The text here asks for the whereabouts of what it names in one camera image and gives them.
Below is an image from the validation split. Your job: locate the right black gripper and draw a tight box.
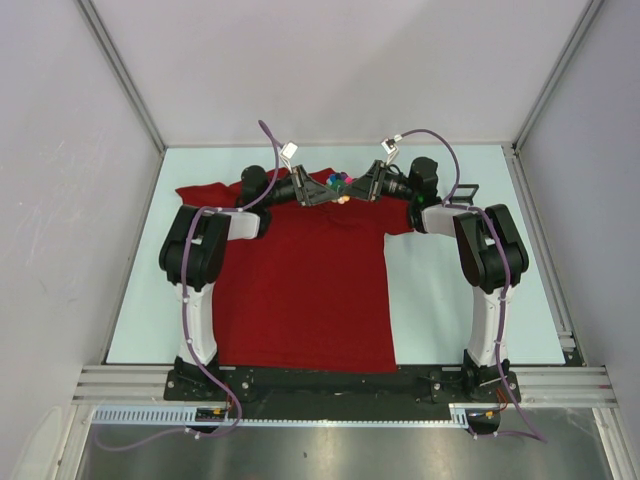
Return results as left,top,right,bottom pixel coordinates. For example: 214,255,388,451
339,160,416,204

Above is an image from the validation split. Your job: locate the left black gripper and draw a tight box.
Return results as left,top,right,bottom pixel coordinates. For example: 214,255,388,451
261,166,339,209

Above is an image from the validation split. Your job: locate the red t-shirt garment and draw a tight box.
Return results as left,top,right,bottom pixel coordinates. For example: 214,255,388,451
186,198,411,373

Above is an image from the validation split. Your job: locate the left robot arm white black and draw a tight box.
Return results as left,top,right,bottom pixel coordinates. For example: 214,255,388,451
159,165,341,400

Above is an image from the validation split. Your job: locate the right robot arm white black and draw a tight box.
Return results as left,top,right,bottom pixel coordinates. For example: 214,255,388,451
336,157,529,401

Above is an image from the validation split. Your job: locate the black open small box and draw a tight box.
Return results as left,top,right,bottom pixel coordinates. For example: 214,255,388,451
449,183,480,206

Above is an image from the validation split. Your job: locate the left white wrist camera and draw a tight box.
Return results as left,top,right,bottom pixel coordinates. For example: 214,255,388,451
279,142,298,171

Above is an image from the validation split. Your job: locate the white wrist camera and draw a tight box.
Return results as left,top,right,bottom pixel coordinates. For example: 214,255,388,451
279,142,298,171
381,135,402,166

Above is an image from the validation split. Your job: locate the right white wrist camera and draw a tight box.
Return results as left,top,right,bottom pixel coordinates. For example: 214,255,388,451
381,135,402,166

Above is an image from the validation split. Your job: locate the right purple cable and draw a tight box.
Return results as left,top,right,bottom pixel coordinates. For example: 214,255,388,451
394,128,546,442

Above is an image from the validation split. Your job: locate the purple cable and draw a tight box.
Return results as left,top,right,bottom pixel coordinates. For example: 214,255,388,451
93,119,291,452
394,128,546,442

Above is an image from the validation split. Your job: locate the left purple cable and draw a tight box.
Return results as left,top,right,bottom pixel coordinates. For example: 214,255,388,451
93,119,291,452

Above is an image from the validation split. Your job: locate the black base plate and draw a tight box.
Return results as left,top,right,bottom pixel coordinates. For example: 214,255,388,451
163,358,521,403

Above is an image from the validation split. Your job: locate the slotted cable duct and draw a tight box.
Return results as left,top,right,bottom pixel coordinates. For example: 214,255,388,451
91,405,482,428

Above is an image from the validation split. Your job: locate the aluminium front rail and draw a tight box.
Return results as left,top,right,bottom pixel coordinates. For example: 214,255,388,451
72,365,618,408

